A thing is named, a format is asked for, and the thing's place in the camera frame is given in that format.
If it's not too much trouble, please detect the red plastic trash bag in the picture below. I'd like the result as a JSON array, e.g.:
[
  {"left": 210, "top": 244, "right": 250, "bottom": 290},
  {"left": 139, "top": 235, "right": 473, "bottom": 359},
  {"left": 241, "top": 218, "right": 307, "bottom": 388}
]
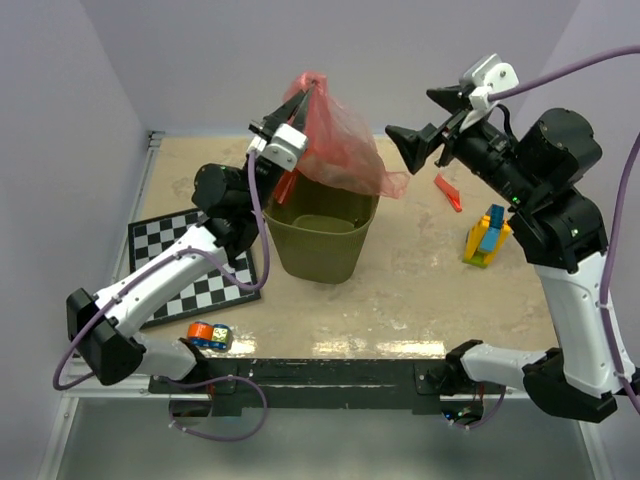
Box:
[{"left": 273, "top": 71, "right": 409, "bottom": 205}]

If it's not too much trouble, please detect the olive green mesh trash bin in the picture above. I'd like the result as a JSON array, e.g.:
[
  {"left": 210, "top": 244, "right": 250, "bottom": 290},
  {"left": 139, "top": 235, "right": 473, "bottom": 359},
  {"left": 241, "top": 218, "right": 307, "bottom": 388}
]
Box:
[{"left": 264, "top": 174, "right": 379, "bottom": 285}]

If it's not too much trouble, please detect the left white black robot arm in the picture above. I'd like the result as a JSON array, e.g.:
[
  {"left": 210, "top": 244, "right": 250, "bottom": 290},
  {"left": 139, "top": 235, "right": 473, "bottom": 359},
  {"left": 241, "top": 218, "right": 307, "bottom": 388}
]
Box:
[{"left": 66, "top": 87, "right": 315, "bottom": 392}]

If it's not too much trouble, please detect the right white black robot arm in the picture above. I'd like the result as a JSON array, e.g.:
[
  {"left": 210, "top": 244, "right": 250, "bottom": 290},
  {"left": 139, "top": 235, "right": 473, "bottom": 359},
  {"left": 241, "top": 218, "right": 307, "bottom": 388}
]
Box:
[{"left": 385, "top": 86, "right": 639, "bottom": 423}]

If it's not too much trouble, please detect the small red plastic bag piece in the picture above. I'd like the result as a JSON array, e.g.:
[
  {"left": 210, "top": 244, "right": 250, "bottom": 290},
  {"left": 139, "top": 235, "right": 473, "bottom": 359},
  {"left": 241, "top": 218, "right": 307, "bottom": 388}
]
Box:
[{"left": 434, "top": 174, "right": 463, "bottom": 213}]

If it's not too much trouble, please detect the colourful toy block stack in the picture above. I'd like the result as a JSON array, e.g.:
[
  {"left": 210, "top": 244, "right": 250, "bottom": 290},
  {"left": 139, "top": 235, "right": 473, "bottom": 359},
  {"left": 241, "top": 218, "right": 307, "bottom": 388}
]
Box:
[{"left": 462, "top": 204, "right": 512, "bottom": 268}]

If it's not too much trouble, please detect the black white chessboard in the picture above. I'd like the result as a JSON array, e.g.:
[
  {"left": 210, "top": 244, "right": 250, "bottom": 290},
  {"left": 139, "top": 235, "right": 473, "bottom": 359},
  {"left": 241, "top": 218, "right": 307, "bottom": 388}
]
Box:
[{"left": 127, "top": 209, "right": 261, "bottom": 328}]

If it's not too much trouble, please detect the orange blue toy car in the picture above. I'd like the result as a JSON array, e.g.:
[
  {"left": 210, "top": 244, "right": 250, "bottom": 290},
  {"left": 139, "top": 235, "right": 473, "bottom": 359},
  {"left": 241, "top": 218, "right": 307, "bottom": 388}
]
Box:
[{"left": 187, "top": 322, "right": 232, "bottom": 351}]

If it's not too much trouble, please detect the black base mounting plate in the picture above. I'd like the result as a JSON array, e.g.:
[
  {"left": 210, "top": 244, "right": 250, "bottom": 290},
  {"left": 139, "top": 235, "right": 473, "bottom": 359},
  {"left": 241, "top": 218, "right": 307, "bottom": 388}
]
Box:
[{"left": 149, "top": 358, "right": 500, "bottom": 416}]

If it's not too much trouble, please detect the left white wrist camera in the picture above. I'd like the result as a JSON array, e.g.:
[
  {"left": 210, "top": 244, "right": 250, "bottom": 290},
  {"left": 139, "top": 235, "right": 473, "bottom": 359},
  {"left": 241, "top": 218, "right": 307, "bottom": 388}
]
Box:
[{"left": 246, "top": 124, "right": 309, "bottom": 172}]

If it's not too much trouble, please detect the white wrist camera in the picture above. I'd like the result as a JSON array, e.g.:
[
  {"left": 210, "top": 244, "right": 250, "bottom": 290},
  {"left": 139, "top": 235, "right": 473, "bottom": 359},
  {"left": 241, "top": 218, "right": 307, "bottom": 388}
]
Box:
[
  {"left": 246, "top": 124, "right": 309, "bottom": 172},
  {"left": 459, "top": 53, "right": 519, "bottom": 132}
]

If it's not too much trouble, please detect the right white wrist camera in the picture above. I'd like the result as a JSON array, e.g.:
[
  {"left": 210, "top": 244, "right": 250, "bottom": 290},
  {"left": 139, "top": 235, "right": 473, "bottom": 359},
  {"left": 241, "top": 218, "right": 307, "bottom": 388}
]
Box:
[{"left": 459, "top": 53, "right": 519, "bottom": 132}]

